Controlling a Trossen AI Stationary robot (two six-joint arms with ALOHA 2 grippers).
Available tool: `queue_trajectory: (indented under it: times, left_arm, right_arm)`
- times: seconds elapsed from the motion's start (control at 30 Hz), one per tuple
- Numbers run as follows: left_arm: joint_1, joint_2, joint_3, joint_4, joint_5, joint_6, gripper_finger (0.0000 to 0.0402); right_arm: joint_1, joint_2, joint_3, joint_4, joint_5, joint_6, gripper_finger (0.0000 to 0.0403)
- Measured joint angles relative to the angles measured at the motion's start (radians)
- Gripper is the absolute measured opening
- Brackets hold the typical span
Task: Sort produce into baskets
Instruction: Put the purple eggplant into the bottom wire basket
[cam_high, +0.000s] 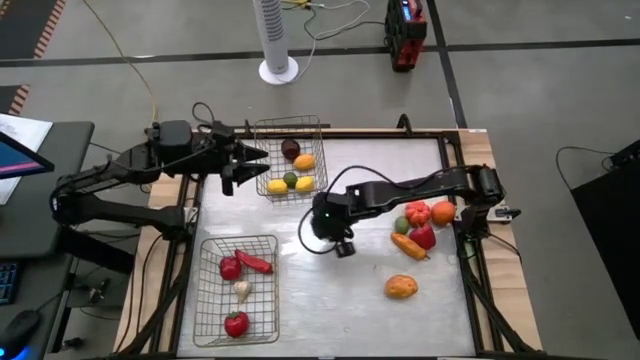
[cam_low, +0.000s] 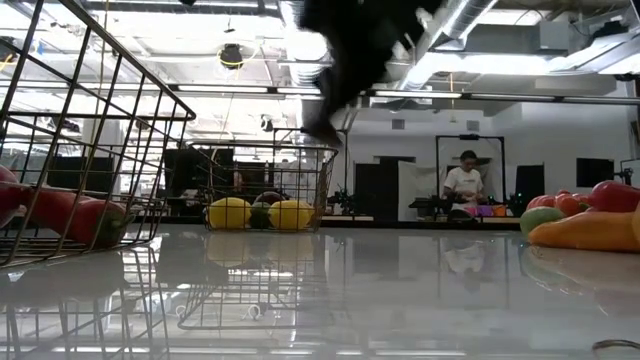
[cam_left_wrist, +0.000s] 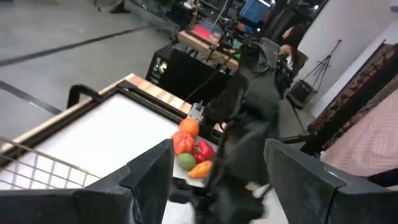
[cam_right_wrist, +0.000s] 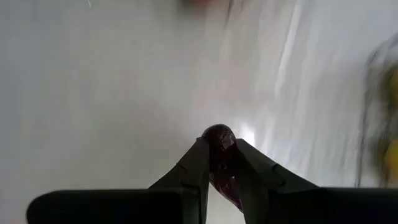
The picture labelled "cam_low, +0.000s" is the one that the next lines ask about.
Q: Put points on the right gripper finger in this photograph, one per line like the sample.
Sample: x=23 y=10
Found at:
x=332 y=110

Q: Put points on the yellow plastic lemon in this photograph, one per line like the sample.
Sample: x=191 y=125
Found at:
x=229 y=212
x=290 y=215

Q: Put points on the orange-red ribbed plastic pumpkin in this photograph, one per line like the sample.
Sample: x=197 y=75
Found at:
x=567 y=203

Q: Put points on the long red chili pepper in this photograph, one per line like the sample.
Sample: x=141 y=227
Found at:
x=75 y=215

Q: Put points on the orange plastic carrot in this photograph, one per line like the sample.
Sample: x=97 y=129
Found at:
x=585 y=232

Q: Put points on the red plastic bell pepper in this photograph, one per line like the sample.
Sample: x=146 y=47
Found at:
x=615 y=196

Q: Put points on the small black hanging device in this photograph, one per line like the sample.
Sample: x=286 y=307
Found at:
x=266 y=123

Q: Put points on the overhead LED light bar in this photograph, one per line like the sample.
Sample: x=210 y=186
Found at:
x=450 y=94

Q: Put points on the black ceiling device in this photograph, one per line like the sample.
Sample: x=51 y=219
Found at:
x=231 y=56

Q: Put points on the background work table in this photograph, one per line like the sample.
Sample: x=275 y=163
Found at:
x=425 y=204

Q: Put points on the person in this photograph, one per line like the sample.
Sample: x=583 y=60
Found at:
x=464 y=185

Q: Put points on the silver ventilation duct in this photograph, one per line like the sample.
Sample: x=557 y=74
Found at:
x=300 y=60
x=455 y=25

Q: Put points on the black table frame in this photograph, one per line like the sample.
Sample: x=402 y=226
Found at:
x=390 y=225

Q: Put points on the black wall panel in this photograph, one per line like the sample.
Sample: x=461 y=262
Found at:
x=595 y=173

